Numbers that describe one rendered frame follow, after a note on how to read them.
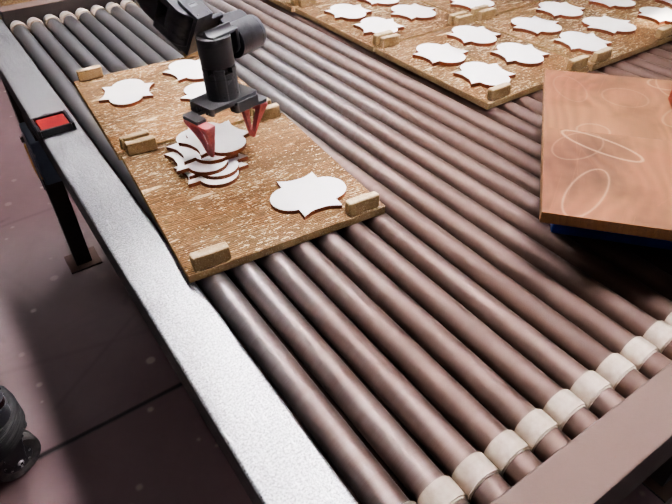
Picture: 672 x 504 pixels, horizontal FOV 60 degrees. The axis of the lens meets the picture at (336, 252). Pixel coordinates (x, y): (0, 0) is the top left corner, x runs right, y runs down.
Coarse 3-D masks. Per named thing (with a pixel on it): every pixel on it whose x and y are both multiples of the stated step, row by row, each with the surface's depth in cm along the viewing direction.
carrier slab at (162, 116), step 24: (120, 72) 145; (144, 72) 145; (96, 96) 135; (168, 96) 134; (96, 120) 126; (120, 120) 125; (144, 120) 125; (168, 120) 125; (216, 120) 124; (240, 120) 124
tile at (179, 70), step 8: (176, 64) 146; (184, 64) 146; (192, 64) 146; (200, 64) 146; (168, 72) 142; (176, 72) 142; (184, 72) 142; (192, 72) 142; (200, 72) 142; (184, 80) 140; (192, 80) 140; (200, 80) 140
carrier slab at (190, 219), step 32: (288, 128) 121; (128, 160) 112; (160, 160) 112; (256, 160) 111; (288, 160) 111; (320, 160) 111; (160, 192) 104; (192, 192) 103; (224, 192) 103; (256, 192) 103; (352, 192) 102; (160, 224) 96; (192, 224) 96; (224, 224) 96; (256, 224) 96; (288, 224) 96; (320, 224) 96; (352, 224) 98; (256, 256) 91
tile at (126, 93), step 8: (128, 80) 139; (136, 80) 139; (104, 88) 136; (112, 88) 136; (120, 88) 136; (128, 88) 136; (136, 88) 136; (144, 88) 136; (104, 96) 133; (112, 96) 132; (120, 96) 132; (128, 96) 132; (136, 96) 132; (144, 96) 133; (152, 96) 133; (112, 104) 130; (120, 104) 129; (128, 104) 130; (136, 104) 131
